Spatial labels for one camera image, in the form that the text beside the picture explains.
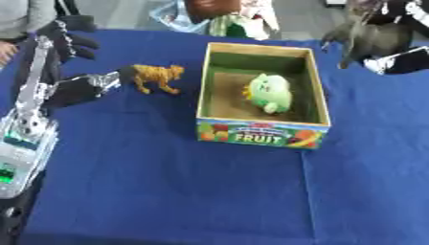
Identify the person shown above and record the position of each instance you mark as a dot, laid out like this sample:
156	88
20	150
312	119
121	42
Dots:
25	16

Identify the orange toy tiger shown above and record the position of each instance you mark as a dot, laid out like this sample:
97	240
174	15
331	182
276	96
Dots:
155	76

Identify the person's hand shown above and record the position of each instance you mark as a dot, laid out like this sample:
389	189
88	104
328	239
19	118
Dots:
5	52

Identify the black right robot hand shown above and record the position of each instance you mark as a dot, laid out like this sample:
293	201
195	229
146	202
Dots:
373	38

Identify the green soft toy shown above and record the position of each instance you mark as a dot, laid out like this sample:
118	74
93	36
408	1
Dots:
271	92

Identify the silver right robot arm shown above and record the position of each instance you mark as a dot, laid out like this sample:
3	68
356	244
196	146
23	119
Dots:
408	9

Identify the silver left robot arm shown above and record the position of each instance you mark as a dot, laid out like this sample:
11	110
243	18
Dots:
25	150

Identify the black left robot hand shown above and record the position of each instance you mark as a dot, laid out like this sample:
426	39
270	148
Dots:
70	91

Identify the cardboard box with green inside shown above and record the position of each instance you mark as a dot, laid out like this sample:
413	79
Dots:
262	135

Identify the clear plastic bag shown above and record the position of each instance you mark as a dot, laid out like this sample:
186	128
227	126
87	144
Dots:
260	19

